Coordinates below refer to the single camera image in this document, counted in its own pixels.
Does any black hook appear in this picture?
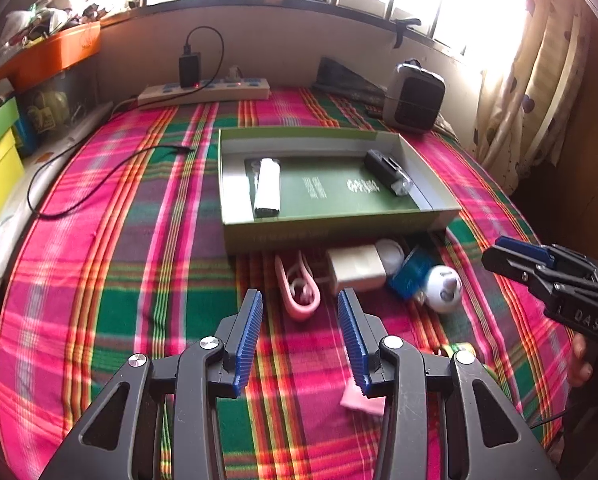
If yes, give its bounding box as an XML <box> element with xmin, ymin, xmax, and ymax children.
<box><xmin>393</xmin><ymin>17</ymin><xmax>422</xmax><ymax>50</ymax></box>

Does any blue packet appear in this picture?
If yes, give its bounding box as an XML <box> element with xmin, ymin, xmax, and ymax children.
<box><xmin>386</xmin><ymin>247</ymin><xmax>432</xmax><ymax>301</ymax></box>

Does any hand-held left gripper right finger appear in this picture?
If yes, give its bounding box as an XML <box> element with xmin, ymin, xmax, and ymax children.
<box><xmin>337</xmin><ymin>287</ymin><xmax>562</xmax><ymax>480</ymax></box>

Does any black white speaker box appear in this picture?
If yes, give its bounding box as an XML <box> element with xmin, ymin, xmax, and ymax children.
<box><xmin>383</xmin><ymin>59</ymin><xmax>447</xmax><ymax>134</ymax></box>

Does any white round knob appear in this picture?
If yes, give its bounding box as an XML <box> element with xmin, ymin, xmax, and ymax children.
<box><xmin>423</xmin><ymin>265</ymin><xmax>464</xmax><ymax>313</ymax></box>

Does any green tape spool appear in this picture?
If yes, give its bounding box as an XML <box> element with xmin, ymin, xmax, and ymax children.
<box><xmin>436</xmin><ymin>341</ymin><xmax>480</xmax><ymax>361</ymax></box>

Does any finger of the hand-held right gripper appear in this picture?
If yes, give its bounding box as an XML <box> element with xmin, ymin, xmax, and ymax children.
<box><xmin>481</xmin><ymin>247</ymin><xmax>598</xmax><ymax>306</ymax></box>
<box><xmin>494</xmin><ymin>236</ymin><xmax>598</xmax><ymax>281</ymax></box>

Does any blue box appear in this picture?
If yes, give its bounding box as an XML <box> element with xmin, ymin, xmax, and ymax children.
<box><xmin>14</xmin><ymin>115</ymin><xmax>37</xmax><ymax>156</ymax></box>

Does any pink green plaid blanket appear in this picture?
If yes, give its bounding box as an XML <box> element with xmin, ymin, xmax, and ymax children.
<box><xmin>0</xmin><ymin>85</ymin><xmax>577</xmax><ymax>480</ymax></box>

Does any black charging cable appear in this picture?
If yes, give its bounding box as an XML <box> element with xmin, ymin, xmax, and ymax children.
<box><xmin>27</xmin><ymin>27</ymin><xmax>226</xmax><ymax>218</ymax></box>

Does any black flashlight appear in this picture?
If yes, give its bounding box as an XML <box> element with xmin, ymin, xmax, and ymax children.
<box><xmin>363</xmin><ymin>149</ymin><xmax>414</xmax><ymax>197</ymax></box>

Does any orange tray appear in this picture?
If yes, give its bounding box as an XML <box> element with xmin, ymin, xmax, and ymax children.
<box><xmin>0</xmin><ymin>21</ymin><xmax>102</xmax><ymax>93</ymax></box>

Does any cream dotted curtain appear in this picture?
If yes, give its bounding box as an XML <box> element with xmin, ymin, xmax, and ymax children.
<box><xmin>474</xmin><ymin>0</ymin><xmax>598</xmax><ymax>196</ymax></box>

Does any pink plastic clip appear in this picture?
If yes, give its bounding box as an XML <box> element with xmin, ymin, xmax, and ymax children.
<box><xmin>340</xmin><ymin>385</ymin><xmax>386</xmax><ymax>416</ymax></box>
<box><xmin>275</xmin><ymin>252</ymin><xmax>322</xmax><ymax>322</ymax></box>

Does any dark folded cloth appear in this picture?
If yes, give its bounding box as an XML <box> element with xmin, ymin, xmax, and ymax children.
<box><xmin>313</xmin><ymin>56</ymin><xmax>387</xmax><ymax>106</ymax></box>

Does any black charger adapter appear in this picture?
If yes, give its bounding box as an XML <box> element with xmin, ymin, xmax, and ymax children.
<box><xmin>179</xmin><ymin>52</ymin><xmax>202</xmax><ymax>88</ymax></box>

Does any green cardboard box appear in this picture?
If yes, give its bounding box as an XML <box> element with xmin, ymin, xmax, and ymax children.
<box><xmin>218</xmin><ymin>127</ymin><xmax>462</xmax><ymax>257</ymax></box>

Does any clear plastic storage bin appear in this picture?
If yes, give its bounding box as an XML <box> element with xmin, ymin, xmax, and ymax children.
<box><xmin>16</xmin><ymin>67</ymin><xmax>102</xmax><ymax>143</ymax></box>

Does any person's right hand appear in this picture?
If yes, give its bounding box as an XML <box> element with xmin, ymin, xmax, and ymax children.
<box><xmin>566</xmin><ymin>332</ymin><xmax>597</xmax><ymax>388</ymax></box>

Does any white power strip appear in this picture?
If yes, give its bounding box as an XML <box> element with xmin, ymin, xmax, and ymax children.
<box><xmin>138</xmin><ymin>77</ymin><xmax>270</xmax><ymax>107</ymax></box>

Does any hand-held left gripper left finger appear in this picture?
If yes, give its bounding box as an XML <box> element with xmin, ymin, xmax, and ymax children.
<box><xmin>39</xmin><ymin>287</ymin><xmax>264</xmax><ymax>480</ymax></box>

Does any white charger adapter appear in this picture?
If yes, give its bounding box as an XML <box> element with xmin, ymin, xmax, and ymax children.
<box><xmin>326</xmin><ymin>245</ymin><xmax>387</xmax><ymax>293</ymax></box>

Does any white power bank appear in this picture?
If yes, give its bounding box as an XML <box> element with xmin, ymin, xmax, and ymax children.
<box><xmin>253</xmin><ymin>158</ymin><xmax>282</xmax><ymax>218</ymax></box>

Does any pile of small clutter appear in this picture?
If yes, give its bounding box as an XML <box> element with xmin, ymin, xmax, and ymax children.
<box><xmin>0</xmin><ymin>0</ymin><xmax>114</xmax><ymax>51</ymax></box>

